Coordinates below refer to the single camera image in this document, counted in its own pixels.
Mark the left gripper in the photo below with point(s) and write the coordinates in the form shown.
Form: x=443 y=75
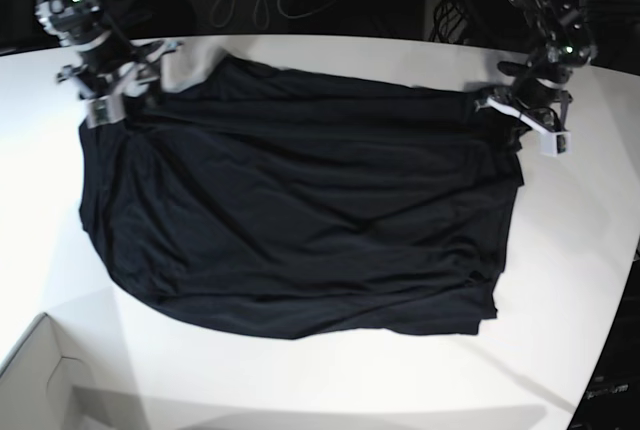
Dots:
x=537 y=104

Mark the white cardboard box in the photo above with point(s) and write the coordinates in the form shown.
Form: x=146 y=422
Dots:
x=36 y=391

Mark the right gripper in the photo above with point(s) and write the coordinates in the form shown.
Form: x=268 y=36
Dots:
x=103 y=93

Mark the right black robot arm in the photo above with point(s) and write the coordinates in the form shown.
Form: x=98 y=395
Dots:
x=112 y=68

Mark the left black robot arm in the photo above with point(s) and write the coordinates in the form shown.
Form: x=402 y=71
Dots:
x=565 y=40

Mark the black t-shirt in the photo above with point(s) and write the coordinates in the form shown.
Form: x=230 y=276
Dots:
x=284 y=204

